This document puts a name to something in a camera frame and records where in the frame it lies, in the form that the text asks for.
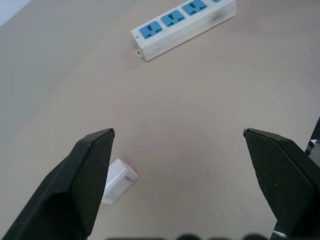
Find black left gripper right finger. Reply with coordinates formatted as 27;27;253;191
242;127;320;237

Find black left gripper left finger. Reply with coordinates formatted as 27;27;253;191
0;127;116;240

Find white plug adapter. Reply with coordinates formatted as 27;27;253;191
100;157;139;205

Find white power strip blue sockets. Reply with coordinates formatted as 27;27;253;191
130;0;237;62

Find dark metal table leg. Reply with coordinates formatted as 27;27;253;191
304;115;320;157

